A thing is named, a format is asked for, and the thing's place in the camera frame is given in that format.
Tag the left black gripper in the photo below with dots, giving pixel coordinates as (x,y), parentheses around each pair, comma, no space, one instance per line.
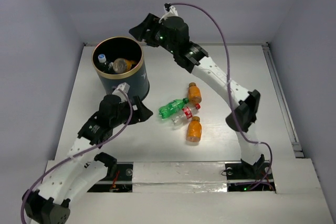
(134,112)

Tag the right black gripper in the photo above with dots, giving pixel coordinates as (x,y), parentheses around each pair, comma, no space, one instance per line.
(141,30)

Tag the green plastic bottle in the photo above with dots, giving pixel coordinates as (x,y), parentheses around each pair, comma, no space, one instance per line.
(173,107)

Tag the large orange bottle blue label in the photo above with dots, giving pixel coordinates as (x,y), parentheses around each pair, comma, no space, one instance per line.
(121,65)

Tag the clear bottle red label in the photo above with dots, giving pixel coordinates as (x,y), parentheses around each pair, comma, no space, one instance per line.
(185,114)

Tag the clear plastic bottle white cap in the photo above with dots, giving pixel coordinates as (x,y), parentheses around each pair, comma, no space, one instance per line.
(103,64)

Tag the small orange bottle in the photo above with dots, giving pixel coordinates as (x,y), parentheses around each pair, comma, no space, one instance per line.
(194,130)
(194,94)

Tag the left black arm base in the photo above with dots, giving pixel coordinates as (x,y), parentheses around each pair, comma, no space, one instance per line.
(119,182)

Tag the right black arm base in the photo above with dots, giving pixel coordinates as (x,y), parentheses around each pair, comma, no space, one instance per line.
(242,177)

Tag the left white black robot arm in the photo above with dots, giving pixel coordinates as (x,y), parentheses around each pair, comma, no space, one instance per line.
(51,198)

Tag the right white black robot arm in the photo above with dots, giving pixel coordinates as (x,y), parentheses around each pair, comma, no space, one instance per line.
(172,34)

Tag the dark bin with gold rim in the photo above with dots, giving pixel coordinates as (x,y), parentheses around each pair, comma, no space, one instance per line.
(127,48)

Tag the silver foil strip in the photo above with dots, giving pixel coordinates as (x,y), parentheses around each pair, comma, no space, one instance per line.
(179,177)

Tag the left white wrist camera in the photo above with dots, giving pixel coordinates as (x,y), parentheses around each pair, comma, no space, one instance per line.
(122,89)

